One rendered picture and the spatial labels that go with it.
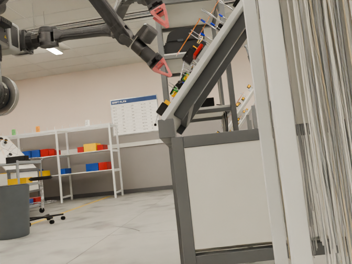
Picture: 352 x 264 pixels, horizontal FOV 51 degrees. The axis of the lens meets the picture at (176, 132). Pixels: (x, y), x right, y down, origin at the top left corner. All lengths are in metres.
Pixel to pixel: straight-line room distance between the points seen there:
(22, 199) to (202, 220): 3.76
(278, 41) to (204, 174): 0.70
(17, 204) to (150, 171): 5.05
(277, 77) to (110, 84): 9.21
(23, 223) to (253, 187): 3.89
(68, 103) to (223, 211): 9.02
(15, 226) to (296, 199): 4.39
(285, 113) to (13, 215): 4.39
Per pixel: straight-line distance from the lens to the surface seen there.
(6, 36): 2.08
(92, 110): 9.82
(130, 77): 9.65
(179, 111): 1.39
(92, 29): 2.07
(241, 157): 1.26
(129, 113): 9.47
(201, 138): 1.25
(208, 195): 1.26
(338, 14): 0.64
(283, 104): 0.62
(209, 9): 2.95
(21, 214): 4.85
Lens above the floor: 0.72
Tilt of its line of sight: 4 degrees up
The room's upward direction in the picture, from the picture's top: 6 degrees counter-clockwise
